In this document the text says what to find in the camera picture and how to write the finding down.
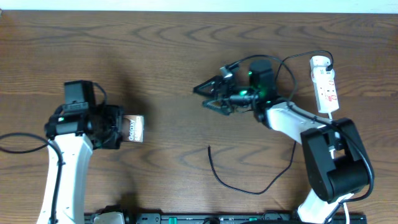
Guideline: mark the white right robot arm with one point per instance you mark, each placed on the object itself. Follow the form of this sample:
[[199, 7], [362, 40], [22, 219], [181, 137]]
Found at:
[[338, 168]]

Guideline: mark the white USB charger adapter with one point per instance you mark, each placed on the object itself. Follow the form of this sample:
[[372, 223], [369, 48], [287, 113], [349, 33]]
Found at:
[[321, 61]]

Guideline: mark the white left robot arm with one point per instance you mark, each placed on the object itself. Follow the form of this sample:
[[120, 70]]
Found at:
[[74, 131]]

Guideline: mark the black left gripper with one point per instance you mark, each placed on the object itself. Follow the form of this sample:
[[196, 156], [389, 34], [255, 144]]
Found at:
[[115, 112]]

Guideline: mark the white power strip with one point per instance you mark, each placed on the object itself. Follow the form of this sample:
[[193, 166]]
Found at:
[[325, 89]]

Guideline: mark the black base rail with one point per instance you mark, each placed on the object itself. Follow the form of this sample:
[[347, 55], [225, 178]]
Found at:
[[118, 214]]

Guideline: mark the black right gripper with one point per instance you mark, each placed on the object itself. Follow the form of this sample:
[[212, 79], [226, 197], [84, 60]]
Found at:
[[219, 84]]

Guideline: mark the smartphone with bronze back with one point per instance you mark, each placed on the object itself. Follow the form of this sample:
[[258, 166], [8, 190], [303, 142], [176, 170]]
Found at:
[[133, 128]]

